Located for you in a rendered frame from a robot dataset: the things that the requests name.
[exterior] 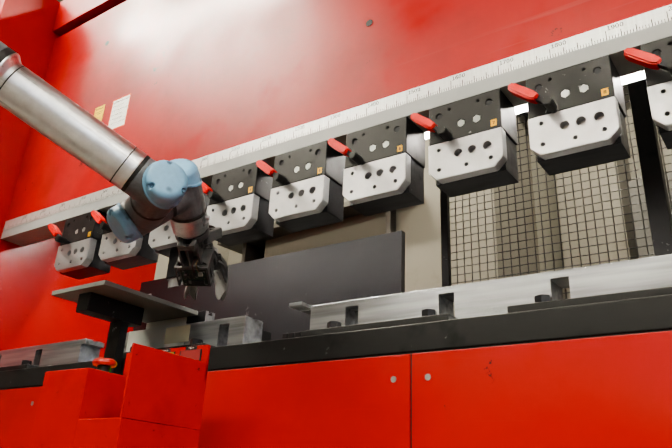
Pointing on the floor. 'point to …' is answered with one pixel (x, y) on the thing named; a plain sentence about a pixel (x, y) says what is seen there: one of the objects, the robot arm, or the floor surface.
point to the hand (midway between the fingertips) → (209, 293)
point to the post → (651, 169)
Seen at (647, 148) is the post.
